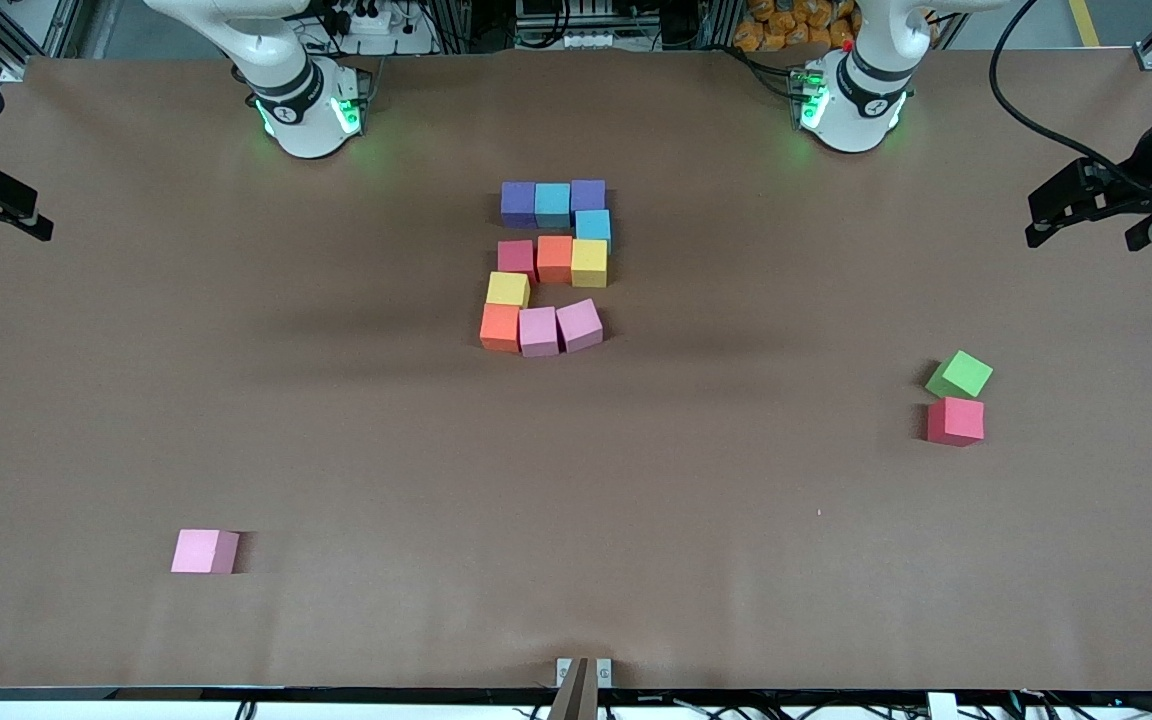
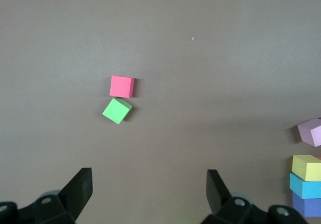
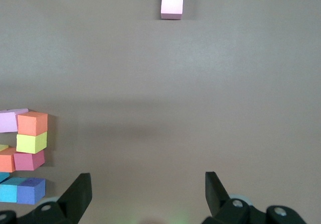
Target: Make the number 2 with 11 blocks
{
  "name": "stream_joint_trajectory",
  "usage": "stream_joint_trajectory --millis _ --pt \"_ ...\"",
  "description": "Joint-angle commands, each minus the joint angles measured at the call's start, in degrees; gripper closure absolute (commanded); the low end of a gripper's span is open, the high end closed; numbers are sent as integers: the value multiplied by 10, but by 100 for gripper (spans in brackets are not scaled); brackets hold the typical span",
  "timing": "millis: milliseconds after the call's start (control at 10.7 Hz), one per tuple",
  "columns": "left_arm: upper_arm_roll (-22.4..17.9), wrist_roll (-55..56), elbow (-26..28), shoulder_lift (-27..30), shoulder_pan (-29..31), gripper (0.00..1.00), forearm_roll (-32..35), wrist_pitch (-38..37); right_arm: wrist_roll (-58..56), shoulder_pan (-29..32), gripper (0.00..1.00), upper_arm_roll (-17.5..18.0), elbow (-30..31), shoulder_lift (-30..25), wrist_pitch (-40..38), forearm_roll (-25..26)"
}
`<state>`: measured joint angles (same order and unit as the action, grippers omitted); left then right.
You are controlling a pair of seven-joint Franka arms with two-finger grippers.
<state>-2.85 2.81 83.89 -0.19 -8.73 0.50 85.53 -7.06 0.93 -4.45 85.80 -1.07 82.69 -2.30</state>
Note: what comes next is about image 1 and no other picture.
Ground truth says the green foam cube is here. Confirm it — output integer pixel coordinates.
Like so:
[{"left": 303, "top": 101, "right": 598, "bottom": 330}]
[{"left": 925, "top": 349, "right": 995, "bottom": 401}]

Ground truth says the yellow foam cube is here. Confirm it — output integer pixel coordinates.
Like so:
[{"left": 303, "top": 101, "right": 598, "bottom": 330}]
[
  {"left": 571, "top": 238, "right": 609, "bottom": 289},
  {"left": 485, "top": 271, "right": 532, "bottom": 309}
]

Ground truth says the red foam cube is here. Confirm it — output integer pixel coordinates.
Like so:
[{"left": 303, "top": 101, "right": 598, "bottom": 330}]
[
  {"left": 926, "top": 396, "right": 986, "bottom": 448},
  {"left": 497, "top": 240, "right": 540, "bottom": 286}
]

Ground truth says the brown table cover sheet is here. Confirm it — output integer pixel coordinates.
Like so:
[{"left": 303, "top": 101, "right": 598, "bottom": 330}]
[{"left": 0, "top": 48, "right": 1152, "bottom": 691}]

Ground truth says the brown tapered strip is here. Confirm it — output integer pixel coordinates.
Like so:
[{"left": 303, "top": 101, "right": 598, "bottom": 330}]
[{"left": 547, "top": 657, "right": 600, "bottom": 720}]

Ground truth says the pile of orange objects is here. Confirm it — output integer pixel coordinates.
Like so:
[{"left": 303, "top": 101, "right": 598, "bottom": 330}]
[{"left": 736, "top": 0, "right": 862, "bottom": 51}]

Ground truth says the orange foam cube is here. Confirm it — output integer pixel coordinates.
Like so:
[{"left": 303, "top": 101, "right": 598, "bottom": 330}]
[
  {"left": 479, "top": 303, "right": 523, "bottom": 353},
  {"left": 536, "top": 235, "right": 575, "bottom": 285}
]

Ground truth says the pink foam cube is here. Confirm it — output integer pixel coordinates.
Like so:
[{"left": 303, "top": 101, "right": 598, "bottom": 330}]
[
  {"left": 518, "top": 306, "right": 562, "bottom": 359},
  {"left": 171, "top": 529, "right": 241, "bottom": 576},
  {"left": 555, "top": 298, "right": 605, "bottom": 354}
]

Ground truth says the white power strip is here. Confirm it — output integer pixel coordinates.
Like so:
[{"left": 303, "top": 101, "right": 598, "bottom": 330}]
[{"left": 331, "top": 0, "right": 429, "bottom": 34}]

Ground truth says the grey metal mounting bracket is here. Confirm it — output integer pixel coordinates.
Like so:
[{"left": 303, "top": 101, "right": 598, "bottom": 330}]
[{"left": 556, "top": 657, "right": 614, "bottom": 689}]

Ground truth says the light blue cube orange speck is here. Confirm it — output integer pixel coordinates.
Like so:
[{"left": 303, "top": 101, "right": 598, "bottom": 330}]
[{"left": 534, "top": 182, "right": 573, "bottom": 230}]

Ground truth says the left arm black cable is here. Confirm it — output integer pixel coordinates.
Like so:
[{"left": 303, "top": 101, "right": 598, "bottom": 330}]
[{"left": 988, "top": 0, "right": 1152, "bottom": 191}]

